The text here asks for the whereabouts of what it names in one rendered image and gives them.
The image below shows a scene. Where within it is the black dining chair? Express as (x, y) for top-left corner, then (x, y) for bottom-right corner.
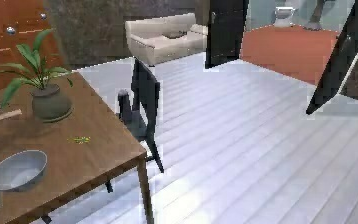
(105, 57), (165, 194)

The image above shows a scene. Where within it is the cream sofa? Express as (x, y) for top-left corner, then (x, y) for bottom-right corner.
(124, 12), (209, 67)

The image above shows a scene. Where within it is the dark cushion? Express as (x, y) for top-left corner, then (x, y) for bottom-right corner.
(163, 30), (188, 39)

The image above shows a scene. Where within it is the small yellow green item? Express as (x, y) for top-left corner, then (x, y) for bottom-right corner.
(68, 135), (92, 145)

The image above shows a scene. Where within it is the wooden stick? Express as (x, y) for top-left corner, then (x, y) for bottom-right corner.
(0, 108), (23, 124)

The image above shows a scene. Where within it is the black room door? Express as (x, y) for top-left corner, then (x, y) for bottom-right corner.
(205, 0), (250, 70)

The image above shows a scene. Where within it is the white toilet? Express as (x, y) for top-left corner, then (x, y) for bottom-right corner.
(273, 5), (296, 28)

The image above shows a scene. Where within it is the green house plant in pot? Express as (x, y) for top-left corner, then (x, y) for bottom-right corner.
(0, 28), (75, 123)

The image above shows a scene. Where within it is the grey bowl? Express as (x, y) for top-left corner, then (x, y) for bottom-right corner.
(0, 149), (49, 192)

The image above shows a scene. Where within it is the brown wooden dining table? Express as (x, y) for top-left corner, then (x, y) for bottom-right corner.
(0, 71), (155, 224)

